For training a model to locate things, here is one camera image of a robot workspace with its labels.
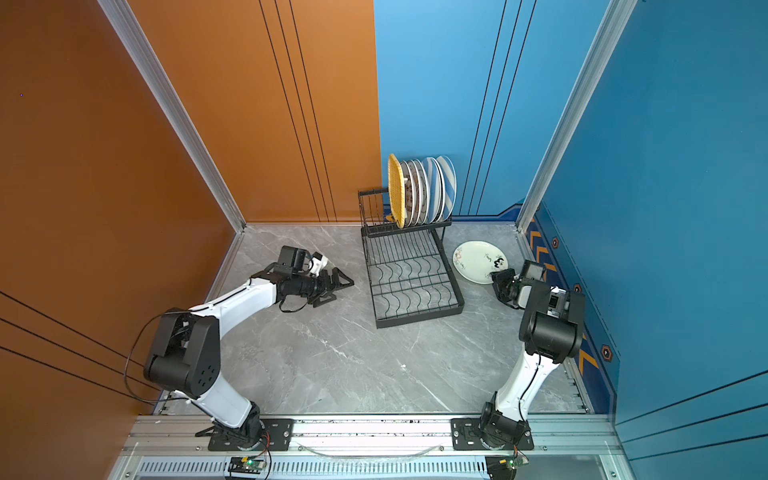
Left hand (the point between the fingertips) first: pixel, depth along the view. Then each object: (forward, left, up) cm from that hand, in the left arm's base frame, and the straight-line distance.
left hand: (347, 287), depth 88 cm
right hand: (+11, -47, -8) cm, 49 cm away
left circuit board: (-42, +22, -13) cm, 49 cm away
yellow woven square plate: (+27, -14, +12) cm, 33 cm away
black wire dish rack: (+13, -20, -9) cm, 26 cm away
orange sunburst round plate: (+16, -20, +23) cm, 34 cm away
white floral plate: (+19, -44, -10) cm, 49 cm away
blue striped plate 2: (+20, -30, +22) cm, 42 cm away
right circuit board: (-42, -41, -11) cm, 60 cm away
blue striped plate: (+18, -26, +22) cm, 38 cm away
